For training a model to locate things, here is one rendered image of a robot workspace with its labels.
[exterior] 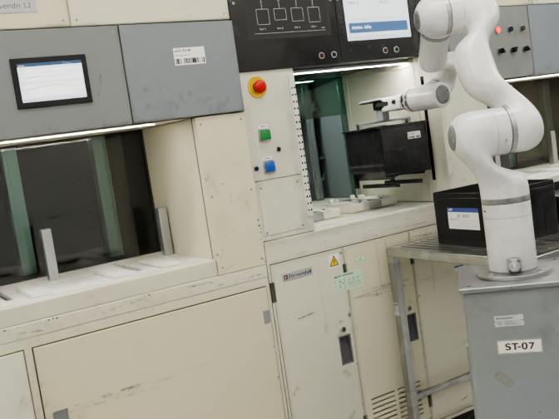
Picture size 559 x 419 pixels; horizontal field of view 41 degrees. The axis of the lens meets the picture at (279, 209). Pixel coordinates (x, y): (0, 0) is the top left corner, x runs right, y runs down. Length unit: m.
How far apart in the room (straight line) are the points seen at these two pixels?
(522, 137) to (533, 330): 0.47
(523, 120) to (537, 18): 1.33
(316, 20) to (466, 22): 0.57
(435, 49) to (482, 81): 0.41
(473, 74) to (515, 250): 0.46
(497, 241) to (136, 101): 1.05
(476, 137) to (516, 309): 0.43
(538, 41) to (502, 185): 1.37
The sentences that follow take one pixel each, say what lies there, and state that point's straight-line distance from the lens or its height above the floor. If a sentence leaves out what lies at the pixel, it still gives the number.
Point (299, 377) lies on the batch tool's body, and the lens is 2.45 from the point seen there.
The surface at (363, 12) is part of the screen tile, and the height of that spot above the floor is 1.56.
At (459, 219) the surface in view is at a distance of 2.43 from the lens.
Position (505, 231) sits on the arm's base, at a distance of 1.92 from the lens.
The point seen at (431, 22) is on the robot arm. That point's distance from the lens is 2.11.
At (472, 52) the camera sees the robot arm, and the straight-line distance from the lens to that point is 2.03.
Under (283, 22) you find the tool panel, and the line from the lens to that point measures 2.42.
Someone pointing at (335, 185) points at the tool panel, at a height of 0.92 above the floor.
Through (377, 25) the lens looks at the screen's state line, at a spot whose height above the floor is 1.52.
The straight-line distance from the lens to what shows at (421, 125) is 2.71.
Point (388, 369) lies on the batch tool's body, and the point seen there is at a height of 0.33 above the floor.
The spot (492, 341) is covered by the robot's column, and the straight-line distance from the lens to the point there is 1.91.
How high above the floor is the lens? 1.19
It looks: 6 degrees down
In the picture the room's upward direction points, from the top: 8 degrees counter-clockwise
